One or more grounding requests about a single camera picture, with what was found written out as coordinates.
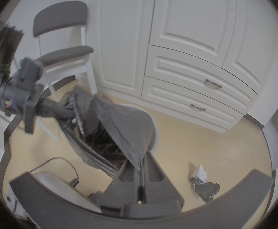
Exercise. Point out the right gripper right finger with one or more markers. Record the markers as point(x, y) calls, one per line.
point(158, 185)

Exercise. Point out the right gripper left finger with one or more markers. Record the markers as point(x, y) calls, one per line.
point(123, 187)

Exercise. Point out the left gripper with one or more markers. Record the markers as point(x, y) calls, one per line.
point(12, 92)

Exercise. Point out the white paper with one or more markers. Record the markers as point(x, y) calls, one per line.
point(199, 172)

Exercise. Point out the black plastic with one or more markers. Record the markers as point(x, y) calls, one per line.
point(205, 189)

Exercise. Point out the black plastic bag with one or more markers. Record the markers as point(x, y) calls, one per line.
point(127, 127)

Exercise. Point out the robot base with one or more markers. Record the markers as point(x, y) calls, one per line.
point(62, 189)

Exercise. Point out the white trash bin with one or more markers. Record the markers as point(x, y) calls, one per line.
point(155, 132)

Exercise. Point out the white chair grey cushions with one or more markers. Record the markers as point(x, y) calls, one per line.
point(60, 14)

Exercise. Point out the white wardrobe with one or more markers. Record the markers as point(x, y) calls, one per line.
point(182, 20)

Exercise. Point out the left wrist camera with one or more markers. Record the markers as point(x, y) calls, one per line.
point(31, 69)

